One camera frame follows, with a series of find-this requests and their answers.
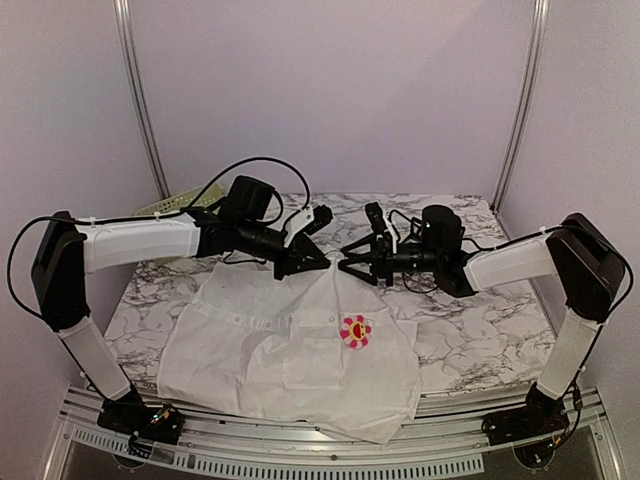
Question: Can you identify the white button shirt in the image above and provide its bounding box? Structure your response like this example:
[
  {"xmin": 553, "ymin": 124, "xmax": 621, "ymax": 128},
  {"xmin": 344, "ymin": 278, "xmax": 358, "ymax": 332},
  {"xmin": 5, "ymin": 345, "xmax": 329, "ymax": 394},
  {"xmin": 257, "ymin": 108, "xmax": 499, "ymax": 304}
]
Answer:
[{"xmin": 157, "ymin": 264, "xmax": 421, "ymax": 444}]

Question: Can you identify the aluminium frame post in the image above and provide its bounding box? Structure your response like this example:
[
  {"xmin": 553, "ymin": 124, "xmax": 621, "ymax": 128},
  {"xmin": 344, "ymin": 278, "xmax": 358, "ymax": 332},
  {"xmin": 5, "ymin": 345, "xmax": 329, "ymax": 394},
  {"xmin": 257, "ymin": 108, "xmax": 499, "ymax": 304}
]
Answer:
[
  {"xmin": 490, "ymin": 0, "xmax": 550, "ymax": 214},
  {"xmin": 113, "ymin": 0, "xmax": 171, "ymax": 199}
]

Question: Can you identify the left aluminium frame post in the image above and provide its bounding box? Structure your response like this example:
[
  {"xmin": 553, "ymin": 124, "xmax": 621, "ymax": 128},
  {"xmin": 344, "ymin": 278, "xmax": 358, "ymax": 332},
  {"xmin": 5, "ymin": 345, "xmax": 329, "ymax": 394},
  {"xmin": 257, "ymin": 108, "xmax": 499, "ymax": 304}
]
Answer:
[{"xmin": 113, "ymin": 0, "xmax": 171, "ymax": 199}]

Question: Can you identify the right aluminium frame post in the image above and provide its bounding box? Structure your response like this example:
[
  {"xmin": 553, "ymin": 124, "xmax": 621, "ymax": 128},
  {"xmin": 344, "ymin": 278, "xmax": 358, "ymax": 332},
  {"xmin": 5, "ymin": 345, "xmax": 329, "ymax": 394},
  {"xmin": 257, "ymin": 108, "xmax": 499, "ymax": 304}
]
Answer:
[{"xmin": 490, "ymin": 0, "xmax": 550, "ymax": 214}]

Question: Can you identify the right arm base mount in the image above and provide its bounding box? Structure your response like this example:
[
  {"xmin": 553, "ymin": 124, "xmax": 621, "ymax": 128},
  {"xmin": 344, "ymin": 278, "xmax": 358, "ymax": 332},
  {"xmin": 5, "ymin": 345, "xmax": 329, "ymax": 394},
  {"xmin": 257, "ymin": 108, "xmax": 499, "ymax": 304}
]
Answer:
[{"xmin": 481, "ymin": 397, "xmax": 570, "ymax": 446}]

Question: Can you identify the green plastic basket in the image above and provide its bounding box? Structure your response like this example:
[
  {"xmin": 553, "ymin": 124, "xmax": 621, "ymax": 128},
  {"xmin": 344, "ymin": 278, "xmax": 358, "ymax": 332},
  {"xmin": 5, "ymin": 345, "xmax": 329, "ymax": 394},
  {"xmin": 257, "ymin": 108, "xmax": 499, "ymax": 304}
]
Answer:
[{"xmin": 133, "ymin": 182, "xmax": 226, "ymax": 219}]

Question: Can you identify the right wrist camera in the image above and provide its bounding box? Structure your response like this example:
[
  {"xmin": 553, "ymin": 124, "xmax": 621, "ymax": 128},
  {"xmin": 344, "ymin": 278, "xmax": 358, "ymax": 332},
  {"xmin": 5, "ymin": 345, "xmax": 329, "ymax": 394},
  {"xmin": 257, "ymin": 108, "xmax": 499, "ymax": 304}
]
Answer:
[{"xmin": 365, "ymin": 202, "xmax": 399, "ymax": 254}]

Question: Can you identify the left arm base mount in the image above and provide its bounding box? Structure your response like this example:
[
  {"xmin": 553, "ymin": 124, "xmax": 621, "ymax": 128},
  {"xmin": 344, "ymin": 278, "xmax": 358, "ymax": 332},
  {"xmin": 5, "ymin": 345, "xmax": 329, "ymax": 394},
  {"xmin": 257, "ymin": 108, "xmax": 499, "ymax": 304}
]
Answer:
[{"xmin": 97, "ymin": 400, "xmax": 185, "ymax": 445}]

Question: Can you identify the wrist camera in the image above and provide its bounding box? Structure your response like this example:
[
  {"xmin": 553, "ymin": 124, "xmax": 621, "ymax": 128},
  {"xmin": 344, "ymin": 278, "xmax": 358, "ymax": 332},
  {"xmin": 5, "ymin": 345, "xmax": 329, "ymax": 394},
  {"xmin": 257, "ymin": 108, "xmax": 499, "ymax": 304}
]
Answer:
[
  {"xmin": 283, "ymin": 205, "xmax": 333, "ymax": 248},
  {"xmin": 365, "ymin": 202, "xmax": 399, "ymax": 254}
]

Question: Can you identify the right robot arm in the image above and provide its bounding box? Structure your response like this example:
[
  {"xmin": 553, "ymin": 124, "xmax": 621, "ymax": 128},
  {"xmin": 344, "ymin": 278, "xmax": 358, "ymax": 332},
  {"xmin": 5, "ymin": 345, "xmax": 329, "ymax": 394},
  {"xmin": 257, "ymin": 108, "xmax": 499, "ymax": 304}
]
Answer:
[{"xmin": 339, "ymin": 203, "xmax": 634, "ymax": 436}]

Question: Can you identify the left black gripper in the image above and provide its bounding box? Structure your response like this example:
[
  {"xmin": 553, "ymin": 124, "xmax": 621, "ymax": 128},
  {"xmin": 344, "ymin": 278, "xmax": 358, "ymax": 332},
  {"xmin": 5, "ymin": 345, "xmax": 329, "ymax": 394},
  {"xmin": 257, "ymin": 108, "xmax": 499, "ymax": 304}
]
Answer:
[{"xmin": 237, "ymin": 219, "xmax": 332, "ymax": 282}]

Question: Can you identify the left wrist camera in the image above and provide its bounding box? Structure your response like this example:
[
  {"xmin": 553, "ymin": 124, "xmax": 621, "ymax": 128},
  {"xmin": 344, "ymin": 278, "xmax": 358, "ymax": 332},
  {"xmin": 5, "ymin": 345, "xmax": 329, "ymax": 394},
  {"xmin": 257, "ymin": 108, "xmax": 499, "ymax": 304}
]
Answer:
[{"xmin": 283, "ymin": 205, "xmax": 333, "ymax": 248}]

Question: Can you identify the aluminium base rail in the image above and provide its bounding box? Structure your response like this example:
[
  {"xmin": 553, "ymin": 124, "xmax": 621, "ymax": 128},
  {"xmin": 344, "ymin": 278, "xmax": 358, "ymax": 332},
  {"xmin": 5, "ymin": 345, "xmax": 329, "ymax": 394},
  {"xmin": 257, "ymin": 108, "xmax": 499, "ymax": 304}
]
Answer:
[{"xmin": 59, "ymin": 384, "xmax": 609, "ymax": 464}]

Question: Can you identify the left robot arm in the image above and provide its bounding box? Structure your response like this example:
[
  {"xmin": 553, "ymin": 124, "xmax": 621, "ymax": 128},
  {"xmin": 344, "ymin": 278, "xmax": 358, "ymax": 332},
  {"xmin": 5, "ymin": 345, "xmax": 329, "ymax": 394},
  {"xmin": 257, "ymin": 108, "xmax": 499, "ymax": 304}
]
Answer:
[{"xmin": 27, "ymin": 175, "xmax": 333, "ymax": 434}]

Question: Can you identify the pink flower brooch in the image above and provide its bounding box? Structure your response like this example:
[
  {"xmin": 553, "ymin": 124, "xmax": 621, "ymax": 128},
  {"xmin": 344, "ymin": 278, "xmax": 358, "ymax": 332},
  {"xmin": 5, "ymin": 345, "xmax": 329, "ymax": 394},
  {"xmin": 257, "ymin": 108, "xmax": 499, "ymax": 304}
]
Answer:
[{"xmin": 339, "ymin": 315, "xmax": 373, "ymax": 350}]

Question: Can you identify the white slotted cable duct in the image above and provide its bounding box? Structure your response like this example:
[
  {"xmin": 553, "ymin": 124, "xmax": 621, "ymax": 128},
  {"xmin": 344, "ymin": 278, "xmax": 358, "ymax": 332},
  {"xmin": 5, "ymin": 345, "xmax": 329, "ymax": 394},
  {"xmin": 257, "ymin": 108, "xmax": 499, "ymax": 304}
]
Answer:
[{"xmin": 63, "ymin": 427, "xmax": 485, "ymax": 479}]

